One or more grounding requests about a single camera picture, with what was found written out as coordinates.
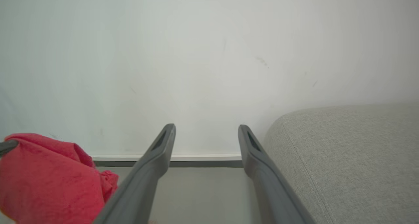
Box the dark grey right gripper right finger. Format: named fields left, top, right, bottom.
left=238, top=124, right=316, bottom=224

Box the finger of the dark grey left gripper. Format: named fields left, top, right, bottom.
left=93, top=123, right=176, bottom=224

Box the dark grey pointed right gripper left finger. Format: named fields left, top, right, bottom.
left=0, top=139, right=19, bottom=157

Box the red cloth garment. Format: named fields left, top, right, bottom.
left=0, top=133, right=119, bottom=224

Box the white grey baseboard strip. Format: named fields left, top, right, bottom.
left=92, top=154, right=244, bottom=168

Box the grey fabric cushion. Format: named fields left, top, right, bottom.
left=262, top=103, right=419, bottom=224

